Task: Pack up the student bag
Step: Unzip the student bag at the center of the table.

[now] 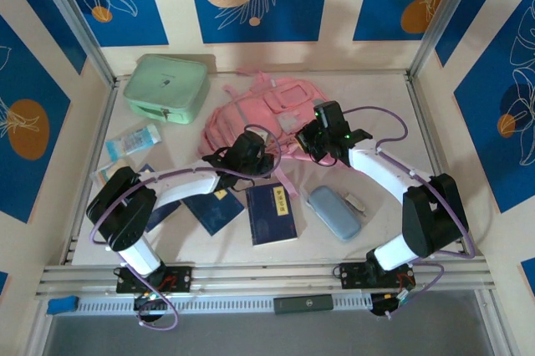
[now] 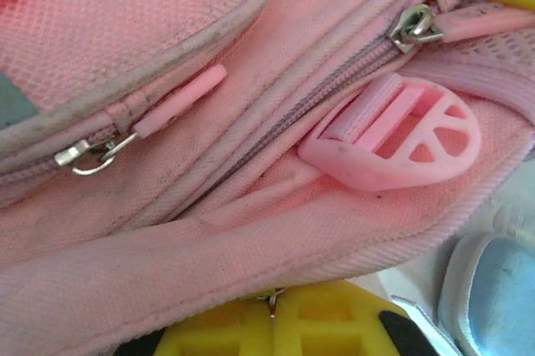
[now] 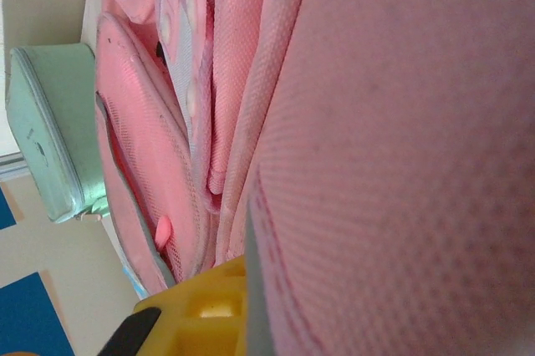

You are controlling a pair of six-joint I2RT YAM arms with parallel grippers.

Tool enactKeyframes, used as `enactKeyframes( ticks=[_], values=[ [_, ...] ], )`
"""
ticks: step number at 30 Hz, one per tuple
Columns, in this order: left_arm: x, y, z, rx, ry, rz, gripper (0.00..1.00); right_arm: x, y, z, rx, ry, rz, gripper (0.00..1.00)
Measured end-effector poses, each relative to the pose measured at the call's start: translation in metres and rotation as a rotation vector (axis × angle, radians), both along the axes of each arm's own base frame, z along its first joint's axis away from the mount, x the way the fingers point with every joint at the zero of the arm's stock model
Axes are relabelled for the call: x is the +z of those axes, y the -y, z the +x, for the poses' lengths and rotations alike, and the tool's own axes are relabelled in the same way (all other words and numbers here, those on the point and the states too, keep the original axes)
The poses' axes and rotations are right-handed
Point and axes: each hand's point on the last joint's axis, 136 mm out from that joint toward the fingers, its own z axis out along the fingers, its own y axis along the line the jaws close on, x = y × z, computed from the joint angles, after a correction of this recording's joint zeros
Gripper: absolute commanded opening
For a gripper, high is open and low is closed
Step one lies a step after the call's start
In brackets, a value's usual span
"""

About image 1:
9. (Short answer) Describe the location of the aluminium front rail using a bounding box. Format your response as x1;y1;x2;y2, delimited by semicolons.
35;257;498;299

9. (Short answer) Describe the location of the blue tape piece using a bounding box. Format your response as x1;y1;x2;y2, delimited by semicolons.
45;296;80;315

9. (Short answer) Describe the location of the dark rectangular bar device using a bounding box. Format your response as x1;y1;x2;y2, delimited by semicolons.
273;295;334;315

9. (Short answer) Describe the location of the light blue pencil case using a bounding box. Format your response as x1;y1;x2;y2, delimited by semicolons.
307;186;363;242

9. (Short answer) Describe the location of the aluminium frame post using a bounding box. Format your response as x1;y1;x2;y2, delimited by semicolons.
409;0;480;79
31;0;118;88

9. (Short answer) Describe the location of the small white clip item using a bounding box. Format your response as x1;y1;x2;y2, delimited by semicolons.
340;191;369;217

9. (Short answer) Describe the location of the grey slotted cable duct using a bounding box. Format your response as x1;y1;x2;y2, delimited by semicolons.
77;293;374;316

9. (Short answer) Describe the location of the right black cable bracket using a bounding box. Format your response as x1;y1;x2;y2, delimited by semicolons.
369;291;413;318

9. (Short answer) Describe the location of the mint green zip pouch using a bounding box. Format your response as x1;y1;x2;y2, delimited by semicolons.
123;53;212;125

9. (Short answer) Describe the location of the blue white tissue pack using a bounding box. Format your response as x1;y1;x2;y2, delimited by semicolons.
104;124;162;161

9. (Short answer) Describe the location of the blue book yellow label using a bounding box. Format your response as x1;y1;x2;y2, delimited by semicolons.
135;163;183;234
181;186;247;238
244;183;300;247

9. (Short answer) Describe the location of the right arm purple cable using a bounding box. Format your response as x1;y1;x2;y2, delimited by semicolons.
342;105;477;319

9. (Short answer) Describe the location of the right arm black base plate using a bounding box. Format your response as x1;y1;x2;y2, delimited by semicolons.
339;262;417;290

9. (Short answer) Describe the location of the clear snack packet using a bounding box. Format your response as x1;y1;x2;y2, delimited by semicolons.
92;158;133;186

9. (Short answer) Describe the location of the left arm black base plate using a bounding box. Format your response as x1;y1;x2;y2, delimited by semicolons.
115;266;196;295

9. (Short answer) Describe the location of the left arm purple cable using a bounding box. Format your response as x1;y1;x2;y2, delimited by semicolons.
89;124;282;334

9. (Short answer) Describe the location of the left black cable bracket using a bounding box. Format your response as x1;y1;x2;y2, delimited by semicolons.
132;292;168;324

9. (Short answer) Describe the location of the pink backpack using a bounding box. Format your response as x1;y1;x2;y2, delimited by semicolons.
198;69;350;202

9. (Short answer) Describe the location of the black cable bracket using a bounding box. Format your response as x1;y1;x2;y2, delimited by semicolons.
369;291;413;318
132;292;168;324

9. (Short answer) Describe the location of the aluminium side rail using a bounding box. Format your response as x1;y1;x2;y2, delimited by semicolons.
404;74;477;257
60;78;120;267

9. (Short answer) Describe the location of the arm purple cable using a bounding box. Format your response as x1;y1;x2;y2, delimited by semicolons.
342;105;477;319
89;124;282;334

